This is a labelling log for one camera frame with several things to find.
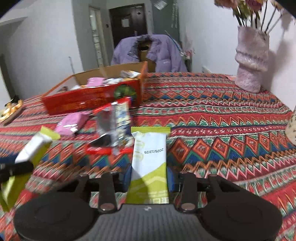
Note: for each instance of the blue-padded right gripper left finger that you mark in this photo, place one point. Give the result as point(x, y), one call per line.
point(127, 174)

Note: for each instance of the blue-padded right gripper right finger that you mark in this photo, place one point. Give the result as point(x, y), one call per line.
point(170, 176)

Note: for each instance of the green white snack packet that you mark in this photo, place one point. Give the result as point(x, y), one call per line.
point(148, 183)

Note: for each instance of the red silver snack bag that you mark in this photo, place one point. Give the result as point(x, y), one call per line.
point(113, 128)

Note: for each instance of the pink snack packet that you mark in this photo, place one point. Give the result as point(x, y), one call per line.
point(72, 123)
point(95, 82)

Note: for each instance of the plate of yellow snacks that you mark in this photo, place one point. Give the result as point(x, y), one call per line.
point(11, 111)

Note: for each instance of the colourful patterned tablecloth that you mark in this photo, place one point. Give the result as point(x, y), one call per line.
point(215, 128)

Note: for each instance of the red cardboard box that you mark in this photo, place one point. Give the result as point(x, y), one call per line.
point(72, 95)

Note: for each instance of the purple puffer jacket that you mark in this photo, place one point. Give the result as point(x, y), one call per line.
point(163, 52)

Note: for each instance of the brown wooden chair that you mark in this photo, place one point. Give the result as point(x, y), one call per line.
point(143, 50)

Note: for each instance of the pink textured vase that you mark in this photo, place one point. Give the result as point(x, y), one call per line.
point(252, 54)

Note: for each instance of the dark entrance door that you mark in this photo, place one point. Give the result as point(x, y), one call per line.
point(128, 21)

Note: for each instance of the grey cabinet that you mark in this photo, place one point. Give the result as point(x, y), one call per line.
point(166, 18)

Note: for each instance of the dried pink flowers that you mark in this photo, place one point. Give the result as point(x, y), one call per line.
point(253, 13)

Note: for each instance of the mop with white handle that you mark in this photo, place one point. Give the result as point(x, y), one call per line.
point(71, 65)

